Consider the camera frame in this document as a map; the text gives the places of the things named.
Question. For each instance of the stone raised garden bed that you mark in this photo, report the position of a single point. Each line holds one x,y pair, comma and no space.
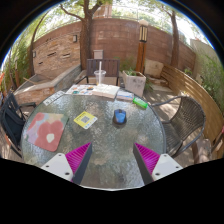
50,85

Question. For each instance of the brown wicker chair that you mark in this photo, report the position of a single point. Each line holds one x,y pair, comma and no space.
186,120

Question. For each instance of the forked tree trunk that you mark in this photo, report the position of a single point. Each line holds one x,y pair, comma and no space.
86,43

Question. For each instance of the blue computer mouse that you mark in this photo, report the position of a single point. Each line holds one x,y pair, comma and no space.
119,116

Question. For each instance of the green tube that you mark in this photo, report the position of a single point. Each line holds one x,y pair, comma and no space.
140,103

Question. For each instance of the white number plate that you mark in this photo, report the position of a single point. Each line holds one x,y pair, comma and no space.
54,98

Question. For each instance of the pink floral mouse pad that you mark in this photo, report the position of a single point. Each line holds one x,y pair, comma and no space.
46,131

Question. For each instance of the wooden garden lamp post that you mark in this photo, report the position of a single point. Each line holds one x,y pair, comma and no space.
141,53

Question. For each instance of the black folding chair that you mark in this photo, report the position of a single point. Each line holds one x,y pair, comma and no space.
10,120

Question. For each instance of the beige stone block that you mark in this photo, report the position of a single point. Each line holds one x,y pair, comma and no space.
154,68

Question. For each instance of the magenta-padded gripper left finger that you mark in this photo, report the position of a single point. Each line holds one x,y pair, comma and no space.
58,165

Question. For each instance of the small closed book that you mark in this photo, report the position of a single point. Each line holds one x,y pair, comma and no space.
125,95

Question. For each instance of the leaning thin tree trunk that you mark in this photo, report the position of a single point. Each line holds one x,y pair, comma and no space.
31,56

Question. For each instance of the grey wall utility box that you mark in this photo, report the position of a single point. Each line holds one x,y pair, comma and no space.
98,54

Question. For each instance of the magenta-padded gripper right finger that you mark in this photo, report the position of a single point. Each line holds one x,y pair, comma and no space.
165,165

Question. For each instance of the wall lamp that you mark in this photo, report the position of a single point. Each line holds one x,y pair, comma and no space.
34,53
74,38

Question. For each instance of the slim straight tree trunk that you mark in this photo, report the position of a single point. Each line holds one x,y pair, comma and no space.
175,43

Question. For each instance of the clear plastic cup with straw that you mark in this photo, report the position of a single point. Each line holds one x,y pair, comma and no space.
99,77

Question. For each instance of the yellow square code card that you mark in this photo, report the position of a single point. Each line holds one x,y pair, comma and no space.
85,119

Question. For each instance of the white square planter box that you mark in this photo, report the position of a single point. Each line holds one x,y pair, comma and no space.
135,83

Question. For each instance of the curved wooden slat fence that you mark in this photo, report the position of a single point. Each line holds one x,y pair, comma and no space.
196,96

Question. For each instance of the dark wooden slatted chair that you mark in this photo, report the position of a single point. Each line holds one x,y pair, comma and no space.
110,67

